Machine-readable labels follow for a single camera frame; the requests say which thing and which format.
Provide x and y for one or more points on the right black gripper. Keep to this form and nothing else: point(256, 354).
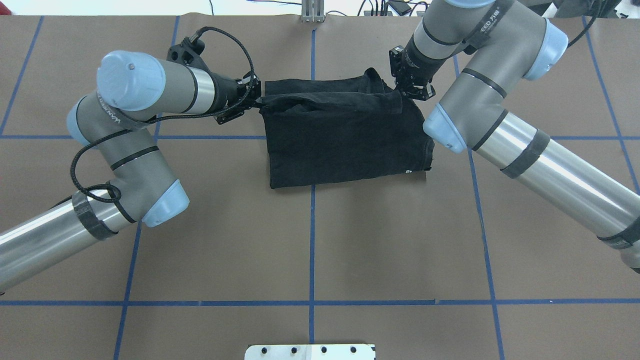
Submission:
point(419, 65)

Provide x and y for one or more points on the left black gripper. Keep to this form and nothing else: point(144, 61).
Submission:
point(225, 92)

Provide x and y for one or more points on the black graphic t-shirt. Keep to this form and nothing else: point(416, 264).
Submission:
point(345, 130)

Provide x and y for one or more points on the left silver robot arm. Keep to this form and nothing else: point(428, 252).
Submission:
point(121, 176)

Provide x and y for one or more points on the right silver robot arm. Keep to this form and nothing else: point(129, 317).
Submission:
point(508, 43)

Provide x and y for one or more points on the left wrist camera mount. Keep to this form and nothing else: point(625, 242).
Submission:
point(188, 53)

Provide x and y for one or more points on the aluminium frame post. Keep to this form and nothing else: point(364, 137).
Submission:
point(312, 11)

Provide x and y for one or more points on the white camera stand column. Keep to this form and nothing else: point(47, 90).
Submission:
point(335, 351)

